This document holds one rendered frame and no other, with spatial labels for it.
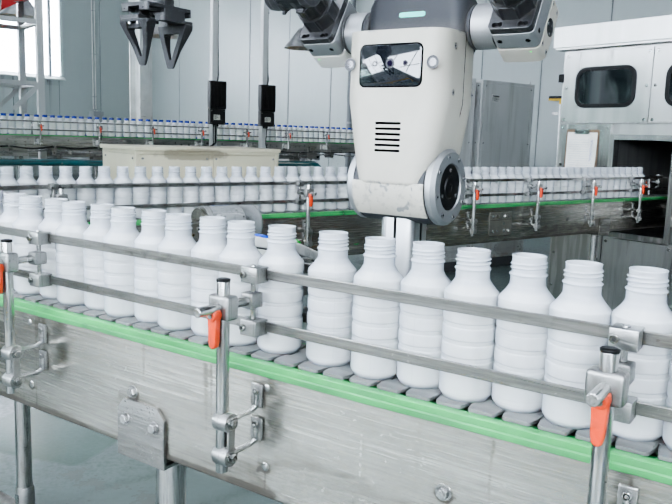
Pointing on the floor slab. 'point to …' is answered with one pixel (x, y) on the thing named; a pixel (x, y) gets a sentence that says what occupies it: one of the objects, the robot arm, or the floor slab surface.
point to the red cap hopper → (25, 59)
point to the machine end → (619, 135)
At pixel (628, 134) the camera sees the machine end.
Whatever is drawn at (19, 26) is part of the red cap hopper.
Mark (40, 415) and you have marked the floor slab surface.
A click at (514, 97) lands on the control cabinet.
